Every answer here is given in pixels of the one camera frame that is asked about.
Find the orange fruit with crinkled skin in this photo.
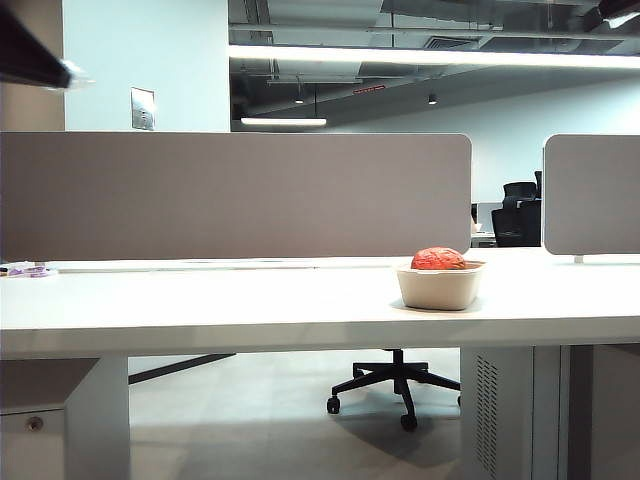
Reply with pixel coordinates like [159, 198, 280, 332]
[411, 246, 467, 272]

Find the beige paper lunchbox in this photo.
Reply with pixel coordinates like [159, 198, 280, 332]
[396, 259, 488, 312]

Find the wide grey desk divider panel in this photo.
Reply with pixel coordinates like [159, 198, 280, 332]
[0, 131, 473, 262]

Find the short hanging linear lamp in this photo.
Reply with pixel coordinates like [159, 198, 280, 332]
[240, 117, 328, 127]

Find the black swivel chair base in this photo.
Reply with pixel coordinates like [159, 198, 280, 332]
[327, 348, 462, 432]

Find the black floor strip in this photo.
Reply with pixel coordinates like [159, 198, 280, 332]
[128, 352, 237, 385]

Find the black mesh office chair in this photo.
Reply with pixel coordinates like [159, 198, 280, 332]
[491, 170, 544, 248]

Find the long ceiling light strip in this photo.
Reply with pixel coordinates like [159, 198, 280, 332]
[228, 43, 640, 70]

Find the ceiling air vent grille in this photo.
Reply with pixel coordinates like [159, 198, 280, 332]
[424, 34, 481, 50]

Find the perforated white desk leg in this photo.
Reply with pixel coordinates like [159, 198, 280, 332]
[459, 346, 535, 480]

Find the narrow grey desk divider panel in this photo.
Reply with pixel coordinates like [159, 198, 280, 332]
[543, 133, 640, 257]

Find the plain white desk leg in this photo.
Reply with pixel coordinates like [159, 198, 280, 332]
[63, 356, 130, 480]

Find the purple printed packet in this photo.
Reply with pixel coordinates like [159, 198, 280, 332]
[0, 261, 59, 279]

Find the grey under-desk cabinet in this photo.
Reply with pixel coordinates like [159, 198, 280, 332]
[533, 344, 640, 480]

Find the white drawer cabinet with lock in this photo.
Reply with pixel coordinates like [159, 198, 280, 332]
[0, 358, 99, 480]

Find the metal wall switch plate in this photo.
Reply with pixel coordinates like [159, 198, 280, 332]
[130, 86, 156, 132]

